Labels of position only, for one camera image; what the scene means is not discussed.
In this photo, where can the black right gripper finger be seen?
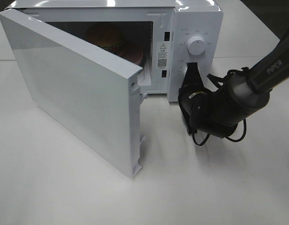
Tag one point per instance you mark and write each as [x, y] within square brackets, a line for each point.
[192, 71]

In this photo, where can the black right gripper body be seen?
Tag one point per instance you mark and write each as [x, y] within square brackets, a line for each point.
[194, 102]

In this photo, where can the pink round plate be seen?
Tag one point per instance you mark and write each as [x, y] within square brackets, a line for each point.
[133, 53]

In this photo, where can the burger with cheese and lettuce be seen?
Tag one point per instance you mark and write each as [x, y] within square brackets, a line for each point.
[106, 36]

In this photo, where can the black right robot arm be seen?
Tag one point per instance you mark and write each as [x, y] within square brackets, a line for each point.
[239, 94]

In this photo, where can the upper white round knob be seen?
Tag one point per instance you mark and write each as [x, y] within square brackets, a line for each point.
[196, 44]

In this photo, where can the white microwave oven body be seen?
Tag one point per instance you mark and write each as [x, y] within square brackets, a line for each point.
[160, 27]

